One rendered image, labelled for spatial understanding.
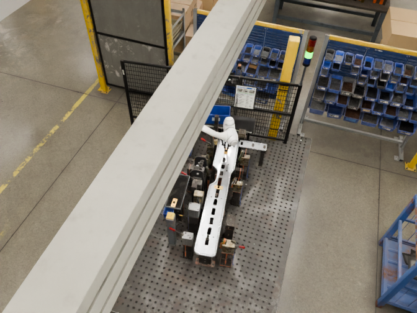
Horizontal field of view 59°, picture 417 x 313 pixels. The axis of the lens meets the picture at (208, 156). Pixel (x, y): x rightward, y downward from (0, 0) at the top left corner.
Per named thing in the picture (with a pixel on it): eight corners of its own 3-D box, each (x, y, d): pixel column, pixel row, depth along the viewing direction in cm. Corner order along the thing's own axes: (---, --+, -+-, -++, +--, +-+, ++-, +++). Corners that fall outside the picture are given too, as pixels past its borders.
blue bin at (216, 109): (229, 125, 402) (230, 115, 392) (201, 123, 402) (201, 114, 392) (229, 114, 412) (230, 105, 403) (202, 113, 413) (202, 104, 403)
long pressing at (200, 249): (218, 258, 302) (218, 258, 301) (191, 253, 304) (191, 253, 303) (239, 140, 392) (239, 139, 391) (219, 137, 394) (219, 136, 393)
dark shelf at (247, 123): (253, 133, 398) (253, 131, 396) (172, 121, 407) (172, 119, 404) (255, 120, 412) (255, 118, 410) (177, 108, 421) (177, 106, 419)
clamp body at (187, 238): (192, 261, 331) (192, 241, 303) (180, 258, 332) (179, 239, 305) (195, 251, 337) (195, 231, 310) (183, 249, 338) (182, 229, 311)
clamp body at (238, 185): (240, 208, 370) (243, 187, 344) (228, 205, 371) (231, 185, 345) (241, 200, 376) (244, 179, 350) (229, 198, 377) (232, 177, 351)
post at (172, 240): (175, 246, 340) (174, 221, 307) (167, 244, 340) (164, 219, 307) (177, 239, 345) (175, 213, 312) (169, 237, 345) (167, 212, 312)
